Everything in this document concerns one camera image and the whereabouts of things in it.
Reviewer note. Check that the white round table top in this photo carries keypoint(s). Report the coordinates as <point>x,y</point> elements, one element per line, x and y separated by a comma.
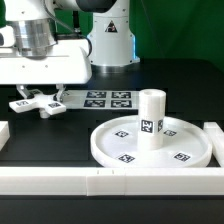
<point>125,142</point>

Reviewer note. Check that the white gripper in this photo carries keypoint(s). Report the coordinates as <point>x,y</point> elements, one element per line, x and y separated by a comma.
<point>66,63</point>

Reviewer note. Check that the white cross-shaped table base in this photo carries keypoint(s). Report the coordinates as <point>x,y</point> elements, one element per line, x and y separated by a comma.
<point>46,104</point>

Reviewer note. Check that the white rail block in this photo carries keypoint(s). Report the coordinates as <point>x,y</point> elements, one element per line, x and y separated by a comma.
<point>4,133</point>
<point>216,135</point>

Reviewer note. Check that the white right rail block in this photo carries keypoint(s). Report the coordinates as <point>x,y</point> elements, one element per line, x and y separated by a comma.
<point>216,135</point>

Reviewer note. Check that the white front rail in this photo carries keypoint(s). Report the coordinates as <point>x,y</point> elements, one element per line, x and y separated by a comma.
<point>111,181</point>

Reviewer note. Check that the white left rail block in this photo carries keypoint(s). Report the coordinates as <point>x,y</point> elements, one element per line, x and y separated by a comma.
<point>4,133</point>

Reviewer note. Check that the white marker sheet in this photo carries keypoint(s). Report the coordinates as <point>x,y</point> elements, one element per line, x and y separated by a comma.
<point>101,99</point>

